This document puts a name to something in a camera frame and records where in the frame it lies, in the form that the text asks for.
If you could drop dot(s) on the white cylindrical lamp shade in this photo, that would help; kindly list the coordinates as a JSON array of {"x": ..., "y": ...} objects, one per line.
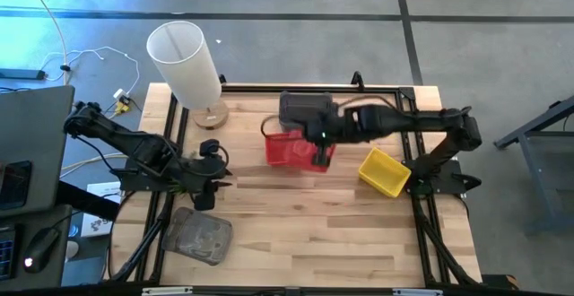
[{"x": 188, "y": 72}]

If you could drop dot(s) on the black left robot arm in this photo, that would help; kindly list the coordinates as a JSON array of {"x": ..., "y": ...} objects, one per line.
[{"x": 125, "y": 141}]

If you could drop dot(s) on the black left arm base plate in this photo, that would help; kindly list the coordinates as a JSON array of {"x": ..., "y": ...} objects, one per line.
[{"x": 134, "y": 184}]

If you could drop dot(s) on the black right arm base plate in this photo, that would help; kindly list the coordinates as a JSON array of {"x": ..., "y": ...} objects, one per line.
[{"x": 448, "y": 184}]

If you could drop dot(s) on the black aluminium table frame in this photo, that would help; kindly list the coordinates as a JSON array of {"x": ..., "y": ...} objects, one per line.
[{"x": 251, "y": 89}]

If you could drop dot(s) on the black power strip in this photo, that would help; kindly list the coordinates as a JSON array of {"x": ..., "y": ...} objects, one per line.
[{"x": 20, "y": 74}]

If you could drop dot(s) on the black metal bar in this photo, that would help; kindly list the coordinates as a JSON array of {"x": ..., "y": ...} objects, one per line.
[{"x": 85, "y": 202}]

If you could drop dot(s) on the white power adapter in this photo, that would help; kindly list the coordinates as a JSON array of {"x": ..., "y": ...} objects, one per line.
[{"x": 120, "y": 94}]

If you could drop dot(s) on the grey translucent plastic bin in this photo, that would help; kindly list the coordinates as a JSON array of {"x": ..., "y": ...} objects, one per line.
[
  {"x": 197, "y": 235},
  {"x": 300, "y": 107}
]

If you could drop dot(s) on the round wooden lamp base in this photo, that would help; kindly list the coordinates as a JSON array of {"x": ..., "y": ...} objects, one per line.
[{"x": 216, "y": 117}]

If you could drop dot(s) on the black phone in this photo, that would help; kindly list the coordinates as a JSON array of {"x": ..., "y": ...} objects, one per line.
[{"x": 13, "y": 186}]

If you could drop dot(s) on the black backlit keyboard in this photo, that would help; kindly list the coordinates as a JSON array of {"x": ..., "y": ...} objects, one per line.
[{"x": 6, "y": 255}]

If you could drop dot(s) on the small green succulent plant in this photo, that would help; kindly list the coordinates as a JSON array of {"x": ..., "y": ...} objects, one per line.
[{"x": 179, "y": 189}]

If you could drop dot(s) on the dark grey desk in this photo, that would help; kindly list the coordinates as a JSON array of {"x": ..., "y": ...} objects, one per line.
[{"x": 45, "y": 280}]

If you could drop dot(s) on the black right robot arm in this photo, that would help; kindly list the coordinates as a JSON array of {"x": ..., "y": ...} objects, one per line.
[{"x": 412, "y": 121}]

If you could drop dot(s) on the black frame clamp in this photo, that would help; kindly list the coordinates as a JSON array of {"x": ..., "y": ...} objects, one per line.
[
  {"x": 222, "y": 79},
  {"x": 357, "y": 80}
]

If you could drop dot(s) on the black computer mouse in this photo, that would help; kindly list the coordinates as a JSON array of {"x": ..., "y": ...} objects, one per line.
[{"x": 40, "y": 247}]

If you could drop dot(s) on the white printed box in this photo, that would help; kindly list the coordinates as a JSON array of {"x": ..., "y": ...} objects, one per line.
[{"x": 96, "y": 225}]

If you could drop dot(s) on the grey laptop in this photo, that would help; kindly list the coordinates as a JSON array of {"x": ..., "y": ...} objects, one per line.
[{"x": 36, "y": 130}]

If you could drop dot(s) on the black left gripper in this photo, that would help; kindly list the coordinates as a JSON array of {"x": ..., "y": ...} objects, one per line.
[{"x": 206, "y": 175}]

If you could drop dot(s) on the yellow plug connector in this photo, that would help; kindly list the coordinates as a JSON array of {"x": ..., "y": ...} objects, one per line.
[{"x": 122, "y": 107}]

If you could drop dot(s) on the black box with orange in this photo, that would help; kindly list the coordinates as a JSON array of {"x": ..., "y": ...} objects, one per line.
[{"x": 498, "y": 281}]

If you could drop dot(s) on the white bracket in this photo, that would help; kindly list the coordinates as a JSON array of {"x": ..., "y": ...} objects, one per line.
[
  {"x": 417, "y": 292},
  {"x": 167, "y": 291}
]

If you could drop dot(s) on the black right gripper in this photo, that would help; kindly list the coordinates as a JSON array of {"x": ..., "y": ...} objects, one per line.
[{"x": 341, "y": 125}]

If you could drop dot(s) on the grey metal cart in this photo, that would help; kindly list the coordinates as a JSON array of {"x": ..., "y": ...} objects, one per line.
[{"x": 551, "y": 175}]

